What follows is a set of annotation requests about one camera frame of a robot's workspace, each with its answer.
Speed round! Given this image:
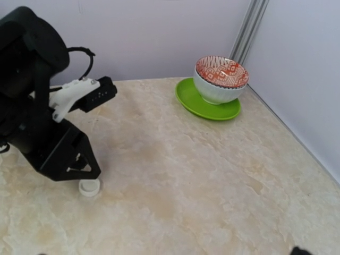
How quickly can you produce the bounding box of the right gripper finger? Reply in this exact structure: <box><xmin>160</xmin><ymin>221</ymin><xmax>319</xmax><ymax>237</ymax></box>
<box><xmin>291</xmin><ymin>246</ymin><xmax>312</xmax><ymax>255</ymax></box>

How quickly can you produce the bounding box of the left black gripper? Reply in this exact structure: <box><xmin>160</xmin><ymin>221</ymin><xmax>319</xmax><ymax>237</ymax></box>
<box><xmin>23</xmin><ymin>120</ymin><xmax>101</xmax><ymax>181</ymax></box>

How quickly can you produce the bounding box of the white bottle cap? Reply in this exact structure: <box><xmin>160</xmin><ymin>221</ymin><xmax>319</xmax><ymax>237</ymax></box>
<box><xmin>78</xmin><ymin>179</ymin><xmax>100</xmax><ymax>197</ymax></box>

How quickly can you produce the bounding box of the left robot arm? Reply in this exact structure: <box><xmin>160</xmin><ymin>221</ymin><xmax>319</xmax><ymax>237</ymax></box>
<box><xmin>1</xmin><ymin>6</ymin><xmax>101</xmax><ymax>181</ymax></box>

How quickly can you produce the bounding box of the lime green plate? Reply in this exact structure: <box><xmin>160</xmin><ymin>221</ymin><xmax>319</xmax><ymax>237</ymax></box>
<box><xmin>175</xmin><ymin>78</ymin><xmax>241</xmax><ymax>121</ymax></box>

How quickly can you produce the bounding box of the red patterned white bowl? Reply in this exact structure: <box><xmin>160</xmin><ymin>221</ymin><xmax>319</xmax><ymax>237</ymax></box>
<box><xmin>193</xmin><ymin>56</ymin><xmax>249</xmax><ymax>105</ymax></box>

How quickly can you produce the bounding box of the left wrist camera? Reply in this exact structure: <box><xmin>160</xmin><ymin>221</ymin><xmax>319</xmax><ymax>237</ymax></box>
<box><xmin>49</xmin><ymin>76</ymin><xmax>117</xmax><ymax>123</ymax></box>

